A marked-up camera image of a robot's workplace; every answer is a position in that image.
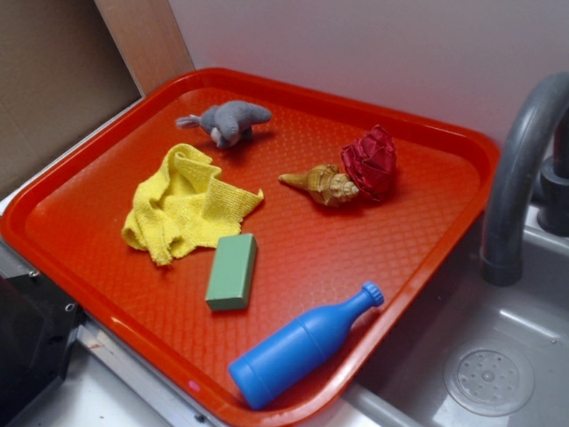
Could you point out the yellow cloth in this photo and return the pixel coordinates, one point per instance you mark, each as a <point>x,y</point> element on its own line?
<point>185,205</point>

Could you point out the green rectangular block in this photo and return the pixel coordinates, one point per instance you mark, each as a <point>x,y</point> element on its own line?
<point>230,281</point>

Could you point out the brown cardboard panel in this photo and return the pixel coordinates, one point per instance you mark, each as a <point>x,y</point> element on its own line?
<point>67,67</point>

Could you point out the gray toy faucet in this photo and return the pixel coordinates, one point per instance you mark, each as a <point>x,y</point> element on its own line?
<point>533,163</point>

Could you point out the gray plush animal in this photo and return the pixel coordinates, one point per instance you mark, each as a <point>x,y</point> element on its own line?
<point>229,123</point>

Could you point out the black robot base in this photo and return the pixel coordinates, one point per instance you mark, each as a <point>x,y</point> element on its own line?
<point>39,324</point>

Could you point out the red plastic tray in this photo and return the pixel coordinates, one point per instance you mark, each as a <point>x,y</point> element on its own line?
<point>68,223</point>

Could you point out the tan conch seashell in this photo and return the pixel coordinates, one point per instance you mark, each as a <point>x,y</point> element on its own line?
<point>325,184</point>

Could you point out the gray toy sink basin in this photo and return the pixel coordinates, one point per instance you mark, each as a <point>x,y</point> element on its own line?
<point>467,353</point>

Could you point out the blue plastic bottle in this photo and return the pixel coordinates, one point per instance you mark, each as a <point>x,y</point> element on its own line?
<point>277,363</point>

